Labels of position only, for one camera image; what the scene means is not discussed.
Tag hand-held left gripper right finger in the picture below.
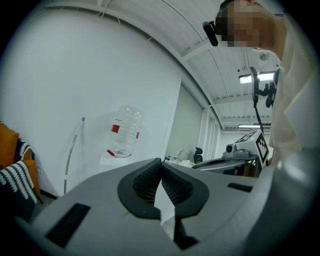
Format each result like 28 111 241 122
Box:
161 161 274 256

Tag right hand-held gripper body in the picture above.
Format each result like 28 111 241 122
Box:
221 129 271 168

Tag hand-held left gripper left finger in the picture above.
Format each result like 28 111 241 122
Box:
14 157 181 256

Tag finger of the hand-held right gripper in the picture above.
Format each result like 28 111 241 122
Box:
191 156 259 176

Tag white water dispenser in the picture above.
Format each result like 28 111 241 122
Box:
99 153 151 173

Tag white sink vanity cabinet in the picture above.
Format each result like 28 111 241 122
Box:
164 154 198 167

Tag clear water bottle red label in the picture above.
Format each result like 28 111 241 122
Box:
106 104 145 159

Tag black office chair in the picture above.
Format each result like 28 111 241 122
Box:
193 146 204 163

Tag ceiling light panel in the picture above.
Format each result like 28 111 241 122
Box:
238 72 276 85
238 124 272 129

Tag chrome faucet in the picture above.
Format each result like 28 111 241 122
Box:
176 149 189 163

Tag person's beige shirt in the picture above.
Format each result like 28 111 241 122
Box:
268 12 320 163

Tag black blanket white scalloped stripes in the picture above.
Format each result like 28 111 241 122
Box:
0 138 38 221

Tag orange sofa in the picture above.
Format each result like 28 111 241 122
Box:
0 122 42 198

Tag person's head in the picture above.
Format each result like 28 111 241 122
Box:
216 0 286 55

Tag black harness strap buckle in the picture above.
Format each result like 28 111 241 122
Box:
249 66 280 133

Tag black head camera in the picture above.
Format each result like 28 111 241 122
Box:
202 20 220 48

